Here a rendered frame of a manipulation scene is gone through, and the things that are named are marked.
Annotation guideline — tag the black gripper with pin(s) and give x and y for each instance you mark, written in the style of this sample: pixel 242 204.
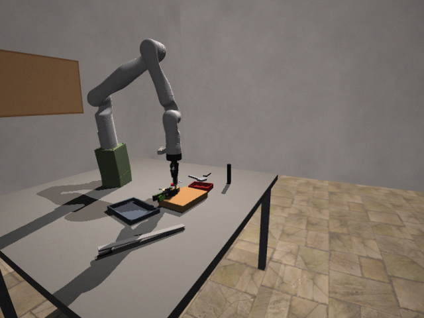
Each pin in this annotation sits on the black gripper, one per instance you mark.
pixel 174 165

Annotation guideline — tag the light brown wooden board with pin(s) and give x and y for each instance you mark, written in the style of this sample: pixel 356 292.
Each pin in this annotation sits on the light brown wooden board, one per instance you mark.
pixel 185 199

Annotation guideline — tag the red rectangular tray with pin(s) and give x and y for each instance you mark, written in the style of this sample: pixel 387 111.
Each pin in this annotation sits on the red rectangular tray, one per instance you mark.
pixel 201 185

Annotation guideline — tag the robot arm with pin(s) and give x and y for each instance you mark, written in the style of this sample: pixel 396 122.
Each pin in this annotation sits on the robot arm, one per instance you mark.
pixel 152 52

